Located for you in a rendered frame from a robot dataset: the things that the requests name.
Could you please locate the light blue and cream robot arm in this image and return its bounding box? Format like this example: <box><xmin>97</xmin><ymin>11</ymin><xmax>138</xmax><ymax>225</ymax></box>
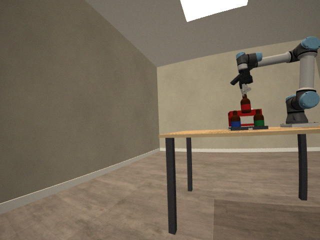
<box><xmin>236</xmin><ymin>36</ymin><xmax>320</xmax><ymax>124</ymax></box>

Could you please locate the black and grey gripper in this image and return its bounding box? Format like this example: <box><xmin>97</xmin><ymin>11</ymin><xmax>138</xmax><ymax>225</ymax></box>
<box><xmin>238</xmin><ymin>68</ymin><xmax>253</xmax><ymax>96</ymax></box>

